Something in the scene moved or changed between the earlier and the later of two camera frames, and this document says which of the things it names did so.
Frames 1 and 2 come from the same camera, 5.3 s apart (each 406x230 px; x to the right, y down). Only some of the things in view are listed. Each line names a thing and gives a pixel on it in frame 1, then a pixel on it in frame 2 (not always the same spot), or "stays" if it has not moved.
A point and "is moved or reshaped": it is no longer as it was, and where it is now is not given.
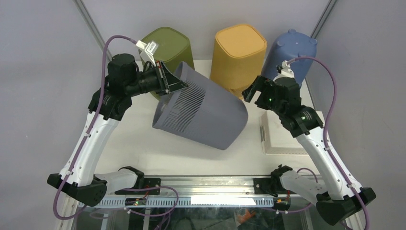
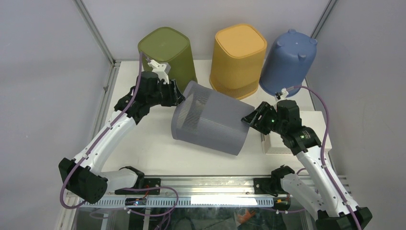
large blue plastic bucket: [286, 47] stays
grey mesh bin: [204, 112] is moved or reshaped
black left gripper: [170, 82] → [174, 97]
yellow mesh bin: [238, 57] stays
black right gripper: [258, 84] → [263, 109]
